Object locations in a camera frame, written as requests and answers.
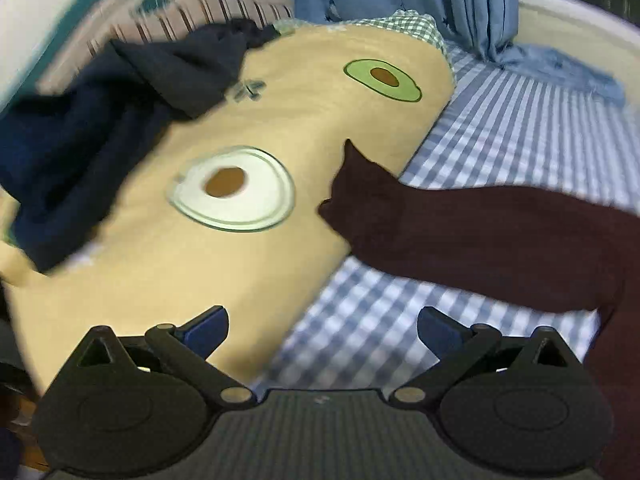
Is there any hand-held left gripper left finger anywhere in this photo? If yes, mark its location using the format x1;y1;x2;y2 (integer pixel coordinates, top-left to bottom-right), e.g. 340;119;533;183
74;305;257;407

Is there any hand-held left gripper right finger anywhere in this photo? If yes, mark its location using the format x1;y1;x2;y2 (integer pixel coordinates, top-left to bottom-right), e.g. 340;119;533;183
389;306;587;407

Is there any yellow avocado-print pillow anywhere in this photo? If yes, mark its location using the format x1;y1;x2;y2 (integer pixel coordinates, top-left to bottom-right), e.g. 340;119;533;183
0;10;457;396

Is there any white teal striped bedding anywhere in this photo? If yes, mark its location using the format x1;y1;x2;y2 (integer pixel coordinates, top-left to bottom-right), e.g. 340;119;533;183
0;0;296;98

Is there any navy garment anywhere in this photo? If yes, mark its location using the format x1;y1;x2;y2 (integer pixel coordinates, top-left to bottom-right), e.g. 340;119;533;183
0;19;281;275

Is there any maroon garment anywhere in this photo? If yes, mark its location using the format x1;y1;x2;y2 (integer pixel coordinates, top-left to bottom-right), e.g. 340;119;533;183
318;139;640;480

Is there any blue white checked bed sheet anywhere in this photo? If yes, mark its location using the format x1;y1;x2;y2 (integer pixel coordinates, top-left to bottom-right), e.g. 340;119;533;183
248;40;640;396

